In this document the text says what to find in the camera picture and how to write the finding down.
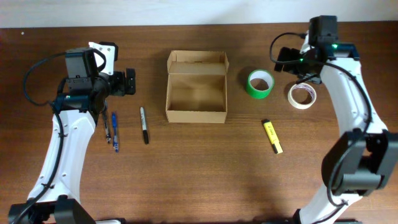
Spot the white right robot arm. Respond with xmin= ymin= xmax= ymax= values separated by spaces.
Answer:
xmin=272 ymin=16 xmax=397 ymax=223

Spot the yellow highlighter marker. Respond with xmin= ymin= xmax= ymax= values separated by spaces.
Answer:
xmin=262 ymin=119 xmax=283 ymax=154

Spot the green tape roll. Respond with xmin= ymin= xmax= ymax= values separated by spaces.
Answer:
xmin=246 ymin=70 xmax=275 ymax=99

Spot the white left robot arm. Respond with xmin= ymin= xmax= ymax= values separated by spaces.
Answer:
xmin=8 ymin=42 xmax=136 ymax=223

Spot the blue ballpoint pen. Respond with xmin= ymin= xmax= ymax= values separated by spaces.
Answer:
xmin=111 ymin=112 xmax=119 ymax=152

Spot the black ballpoint pen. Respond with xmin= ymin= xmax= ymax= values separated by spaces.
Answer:
xmin=102 ymin=107 xmax=111 ymax=144

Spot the beige masking tape roll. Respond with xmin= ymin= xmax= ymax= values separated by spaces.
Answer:
xmin=287 ymin=83 xmax=317 ymax=110

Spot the black permanent marker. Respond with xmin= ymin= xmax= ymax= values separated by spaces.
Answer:
xmin=140 ymin=107 xmax=149 ymax=144

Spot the brown cardboard box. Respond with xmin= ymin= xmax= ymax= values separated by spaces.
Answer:
xmin=165 ymin=50 xmax=229 ymax=124

